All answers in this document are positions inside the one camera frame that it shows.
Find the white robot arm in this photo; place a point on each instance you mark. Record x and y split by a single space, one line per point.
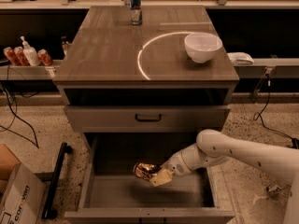
212 147

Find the open lower grey drawer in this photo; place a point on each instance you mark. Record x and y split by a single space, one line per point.
112 194

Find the red soda can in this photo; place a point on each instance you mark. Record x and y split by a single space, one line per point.
9 53
20 55
45 57

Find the grey drawer cabinet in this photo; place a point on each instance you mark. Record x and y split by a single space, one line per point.
115 63

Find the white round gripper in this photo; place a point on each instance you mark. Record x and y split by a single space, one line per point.
174 165

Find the cardboard box with print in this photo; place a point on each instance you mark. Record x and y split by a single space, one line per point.
21 190

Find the closed grey drawer with handle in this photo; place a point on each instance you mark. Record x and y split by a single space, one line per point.
145 119

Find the small dark bottle behind cabinet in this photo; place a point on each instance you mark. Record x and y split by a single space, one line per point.
65 44

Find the black metal bar stand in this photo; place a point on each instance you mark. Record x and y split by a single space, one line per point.
48 212

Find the white folded cloth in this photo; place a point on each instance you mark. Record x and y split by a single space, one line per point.
240 58

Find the blue silver energy drink can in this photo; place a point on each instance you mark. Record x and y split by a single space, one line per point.
136 12

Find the orange gold can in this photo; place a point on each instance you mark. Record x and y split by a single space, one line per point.
146 171

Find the white bowl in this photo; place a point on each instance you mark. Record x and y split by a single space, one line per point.
202 47

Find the clear plastic bottle on floor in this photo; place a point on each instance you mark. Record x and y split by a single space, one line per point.
274 188

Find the red soda can far left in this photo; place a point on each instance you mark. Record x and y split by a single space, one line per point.
9 53

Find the red soda can right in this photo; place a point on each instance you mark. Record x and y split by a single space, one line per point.
45 57

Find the white pump bottle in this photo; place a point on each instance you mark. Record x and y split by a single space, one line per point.
30 53

